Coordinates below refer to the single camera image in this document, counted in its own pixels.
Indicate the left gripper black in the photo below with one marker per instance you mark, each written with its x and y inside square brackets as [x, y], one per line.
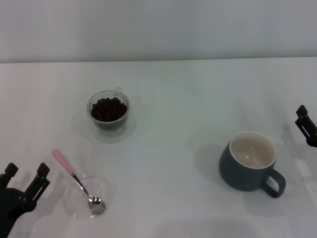
[12, 205]

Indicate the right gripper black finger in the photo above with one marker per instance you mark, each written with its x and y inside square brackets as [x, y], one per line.
[307, 126]

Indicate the dark blue ceramic mug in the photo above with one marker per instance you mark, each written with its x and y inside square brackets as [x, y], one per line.
[235, 173]

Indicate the clear glass cup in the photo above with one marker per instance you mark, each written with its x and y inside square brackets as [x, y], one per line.
[95, 122]

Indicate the coffee bean pile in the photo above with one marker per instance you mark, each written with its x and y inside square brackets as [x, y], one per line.
[108, 110]

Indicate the shallow clear glass dish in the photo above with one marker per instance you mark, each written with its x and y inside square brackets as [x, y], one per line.
[74, 198]

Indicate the clear glass saucer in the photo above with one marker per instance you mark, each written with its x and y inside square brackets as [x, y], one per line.
[128, 127]

